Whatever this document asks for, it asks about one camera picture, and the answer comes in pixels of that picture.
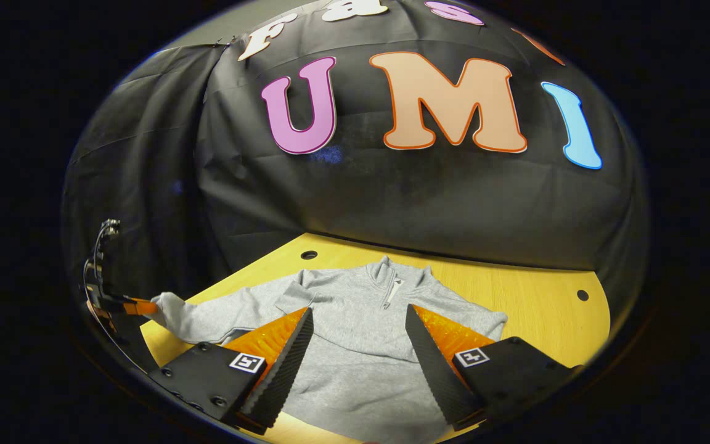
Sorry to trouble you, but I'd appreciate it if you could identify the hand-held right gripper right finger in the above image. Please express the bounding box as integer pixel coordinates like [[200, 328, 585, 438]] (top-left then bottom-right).
[[404, 303, 584, 431]]

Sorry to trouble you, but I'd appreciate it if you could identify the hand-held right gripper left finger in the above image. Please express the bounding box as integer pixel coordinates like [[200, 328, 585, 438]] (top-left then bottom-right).
[[149, 306, 316, 435]]

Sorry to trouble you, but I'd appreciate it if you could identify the grey zip-neck sweatshirt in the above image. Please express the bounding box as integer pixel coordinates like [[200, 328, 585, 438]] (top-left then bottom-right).
[[150, 256, 508, 444]]

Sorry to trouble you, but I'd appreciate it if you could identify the black backdrop cloth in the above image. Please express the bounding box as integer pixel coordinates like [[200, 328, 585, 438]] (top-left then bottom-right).
[[61, 0, 651, 346]]

